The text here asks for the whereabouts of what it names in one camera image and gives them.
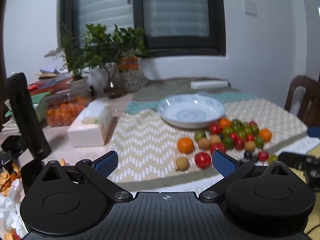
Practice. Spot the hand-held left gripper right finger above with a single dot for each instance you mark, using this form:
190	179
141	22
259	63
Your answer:
223	165

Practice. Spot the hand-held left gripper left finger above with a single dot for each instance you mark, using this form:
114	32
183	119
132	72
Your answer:
107	163

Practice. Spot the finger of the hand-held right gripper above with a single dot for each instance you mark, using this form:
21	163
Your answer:
290	158
313	132

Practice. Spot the red tomato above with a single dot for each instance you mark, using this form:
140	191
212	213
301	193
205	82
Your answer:
239	143
218	146
215	129
202	160

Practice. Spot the mandarin orange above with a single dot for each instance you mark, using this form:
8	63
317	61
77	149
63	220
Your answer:
185	145
265	134
225	123

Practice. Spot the white blue patterned plate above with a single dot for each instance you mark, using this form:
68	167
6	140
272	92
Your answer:
192	112

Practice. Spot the group of green plums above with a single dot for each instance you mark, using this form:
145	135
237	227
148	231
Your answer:
228	142

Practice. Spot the dark blue grapes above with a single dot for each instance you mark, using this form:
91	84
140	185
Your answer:
247	155

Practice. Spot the small bumpy red fruit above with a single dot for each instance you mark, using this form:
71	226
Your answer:
253	123
263	156
250	137
233	136

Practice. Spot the tan longan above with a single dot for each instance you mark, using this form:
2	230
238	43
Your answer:
250	146
204	143
182	163
215	139

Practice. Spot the dark blueberry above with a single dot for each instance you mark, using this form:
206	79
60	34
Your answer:
220	135
254	158

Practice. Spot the brown wooden chair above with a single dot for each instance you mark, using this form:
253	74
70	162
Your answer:
303	100

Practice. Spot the white tissue pack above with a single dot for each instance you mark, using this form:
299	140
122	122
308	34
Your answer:
91	125

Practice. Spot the patterned tablecloth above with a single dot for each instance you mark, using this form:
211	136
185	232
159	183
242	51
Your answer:
150	140

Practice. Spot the clear plastic box of kumquats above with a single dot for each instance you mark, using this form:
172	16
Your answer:
63	108

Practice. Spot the black flat device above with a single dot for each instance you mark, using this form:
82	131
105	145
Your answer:
31	173

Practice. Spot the white power strip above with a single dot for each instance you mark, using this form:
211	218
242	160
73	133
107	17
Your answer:
210	83

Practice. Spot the thin plant in white pot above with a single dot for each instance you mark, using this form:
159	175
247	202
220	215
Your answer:
79	86

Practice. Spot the white orange printed snack bag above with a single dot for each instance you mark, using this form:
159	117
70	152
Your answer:
130	75

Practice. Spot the green plastic basket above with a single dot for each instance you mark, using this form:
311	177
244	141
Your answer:
37	103

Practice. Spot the black box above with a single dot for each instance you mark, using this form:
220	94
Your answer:
11	143

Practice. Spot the pile of books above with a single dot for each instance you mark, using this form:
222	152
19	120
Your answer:
53	81

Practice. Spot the orange peels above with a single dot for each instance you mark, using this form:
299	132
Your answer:
10	177

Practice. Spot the white crumpled bag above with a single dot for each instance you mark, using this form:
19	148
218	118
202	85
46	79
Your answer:
7	212

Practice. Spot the leafy plant in glass vase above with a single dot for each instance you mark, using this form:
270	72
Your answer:
107	45

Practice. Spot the dark framed window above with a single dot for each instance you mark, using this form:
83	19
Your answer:
175	10

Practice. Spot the white wall socket plate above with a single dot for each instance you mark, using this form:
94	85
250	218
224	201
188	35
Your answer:
250	7

